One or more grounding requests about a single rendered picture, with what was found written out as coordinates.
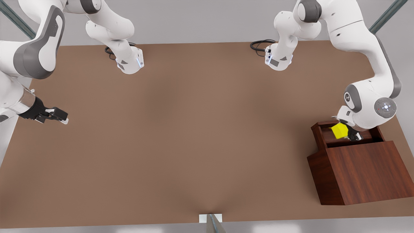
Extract yellow cube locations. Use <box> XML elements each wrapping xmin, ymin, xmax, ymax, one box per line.
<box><xmin>330</xmin><ymin>123</ymin><xmax>349</xmax><ymax>140</ymax></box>

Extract dark wooden drawer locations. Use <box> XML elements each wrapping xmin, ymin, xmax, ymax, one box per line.
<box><xmin>311</xmin><ymin>120</ymin><xmax>386</xmax><ymax>149</ymax></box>

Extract dark wooden cabinet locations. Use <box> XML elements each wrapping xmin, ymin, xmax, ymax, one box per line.
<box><xmin>307</xmin><ymin>140</ymin><xmax>414</xmax><ymax>206</ymax></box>

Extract black cable loop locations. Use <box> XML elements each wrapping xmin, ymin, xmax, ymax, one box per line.
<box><xmin>104</xmin><ymin>42</ymin><xmax>137</xmax><ymax>61</ymax></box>
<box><xmin>250</xmin><ymin>39</ymin><xmax>277</xmax><ymax>58</ymax></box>

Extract silver frame post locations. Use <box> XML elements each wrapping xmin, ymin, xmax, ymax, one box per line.
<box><xmin>0</xmin><ymin>2</ymin><xmax>36</xmax><ymax>40</ymax></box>
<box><xmin>369</xmin><ymin>0</ymin><xmax>409</xmax><ymax>35</ymax></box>
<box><xmin>206</xmin><ymin>214</ymin><xmax>227</xmax><ymax>233</ymax></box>

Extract silver post foot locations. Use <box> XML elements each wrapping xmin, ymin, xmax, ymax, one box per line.
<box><xmin>199</xmin><ymin>214</ymin><xmax>223</xmax><ymax>224</ymax></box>

